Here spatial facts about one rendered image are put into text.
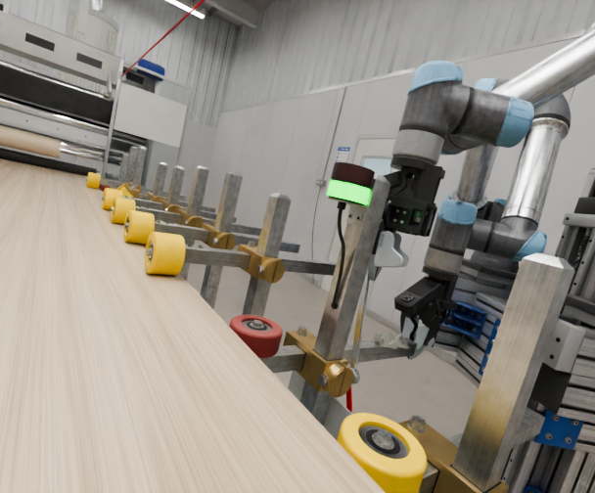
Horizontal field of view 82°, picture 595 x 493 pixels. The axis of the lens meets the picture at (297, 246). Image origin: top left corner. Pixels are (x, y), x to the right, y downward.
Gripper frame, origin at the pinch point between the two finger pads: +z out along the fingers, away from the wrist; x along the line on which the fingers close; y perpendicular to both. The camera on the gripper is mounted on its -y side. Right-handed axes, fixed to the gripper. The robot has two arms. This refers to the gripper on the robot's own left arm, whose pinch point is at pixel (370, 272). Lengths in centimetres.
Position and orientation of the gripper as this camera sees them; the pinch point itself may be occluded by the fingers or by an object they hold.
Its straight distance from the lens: 63.0
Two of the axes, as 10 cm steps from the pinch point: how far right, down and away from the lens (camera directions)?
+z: -2.4, 9.6, 1.3
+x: 5.5, 0.2, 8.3
